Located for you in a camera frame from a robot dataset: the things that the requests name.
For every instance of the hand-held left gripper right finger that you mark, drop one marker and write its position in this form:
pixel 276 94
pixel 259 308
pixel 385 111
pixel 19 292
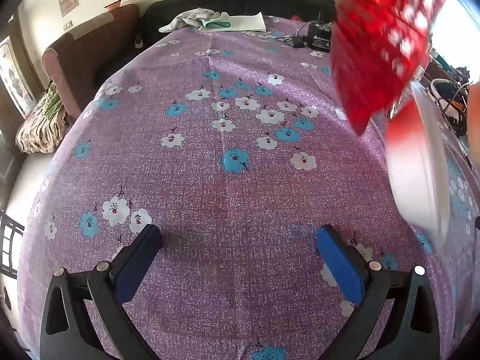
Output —
pixel 341 266

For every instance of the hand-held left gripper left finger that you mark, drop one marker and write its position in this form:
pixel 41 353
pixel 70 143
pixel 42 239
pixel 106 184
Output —
pixel 137 262

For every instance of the white foam bowl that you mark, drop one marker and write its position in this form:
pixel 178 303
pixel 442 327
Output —
pixel 420 180

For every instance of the purple floral tablecloth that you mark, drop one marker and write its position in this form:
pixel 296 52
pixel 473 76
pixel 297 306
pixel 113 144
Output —
pixel 232 202

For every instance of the floral cushion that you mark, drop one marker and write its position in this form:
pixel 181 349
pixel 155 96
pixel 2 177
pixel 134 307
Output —
pixel 43 123

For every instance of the brown sofa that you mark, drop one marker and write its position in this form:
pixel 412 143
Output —
pixel 86 52

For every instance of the wooden glazed door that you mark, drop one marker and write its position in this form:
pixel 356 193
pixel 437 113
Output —
pixel 15 78

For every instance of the red printed packet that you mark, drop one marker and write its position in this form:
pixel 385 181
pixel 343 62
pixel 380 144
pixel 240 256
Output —
pixel 375 45

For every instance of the black power adapter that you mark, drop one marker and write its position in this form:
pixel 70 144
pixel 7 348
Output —
pixel 299 42

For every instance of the grey white cloth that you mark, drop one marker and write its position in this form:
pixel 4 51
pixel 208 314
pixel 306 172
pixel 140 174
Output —
pixel 187 18

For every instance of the white paper pad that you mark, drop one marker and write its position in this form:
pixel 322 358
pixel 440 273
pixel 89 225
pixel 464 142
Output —
pixel 243 22

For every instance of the black sofa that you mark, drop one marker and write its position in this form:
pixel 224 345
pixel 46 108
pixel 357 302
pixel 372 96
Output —
pixel 240 5

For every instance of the black metal frame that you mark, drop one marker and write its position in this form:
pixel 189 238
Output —
pixel 11 243

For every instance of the wall switch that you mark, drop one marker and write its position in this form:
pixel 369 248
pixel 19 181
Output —
pixel 68 25

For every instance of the wall plaque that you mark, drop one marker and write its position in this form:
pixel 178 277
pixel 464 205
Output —
pixel 68 2

